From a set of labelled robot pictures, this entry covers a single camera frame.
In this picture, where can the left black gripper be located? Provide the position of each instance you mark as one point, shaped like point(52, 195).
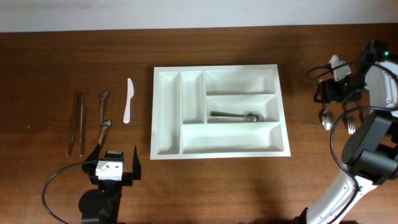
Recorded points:
point(128, 177)

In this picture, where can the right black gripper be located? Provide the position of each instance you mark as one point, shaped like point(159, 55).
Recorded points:
point(328, 89)

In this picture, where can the large metal spoon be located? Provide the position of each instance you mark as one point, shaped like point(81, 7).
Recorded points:
point(247, 116)
point(326, 117)

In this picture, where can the metal fork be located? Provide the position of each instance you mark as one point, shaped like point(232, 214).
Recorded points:
point(362, 114)
point(350, 123)

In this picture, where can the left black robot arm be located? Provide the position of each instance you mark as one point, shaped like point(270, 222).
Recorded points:
point(101, 205)

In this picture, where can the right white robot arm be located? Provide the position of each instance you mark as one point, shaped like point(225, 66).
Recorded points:
point(366, 162)

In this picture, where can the lower small metal spoon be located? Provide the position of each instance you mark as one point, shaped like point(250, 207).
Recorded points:
point(105, 125)

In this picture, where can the small metal spoon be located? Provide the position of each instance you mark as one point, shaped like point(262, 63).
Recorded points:
point(102, 97)
point(105, 125)

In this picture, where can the upper small metal spoon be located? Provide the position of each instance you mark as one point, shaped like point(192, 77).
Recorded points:
point(102, 97)

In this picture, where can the white plastic cutlery tray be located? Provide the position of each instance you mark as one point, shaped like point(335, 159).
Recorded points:
point(183, 97)

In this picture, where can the white plastic knife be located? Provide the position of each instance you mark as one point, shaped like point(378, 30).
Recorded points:
point(130, 94)

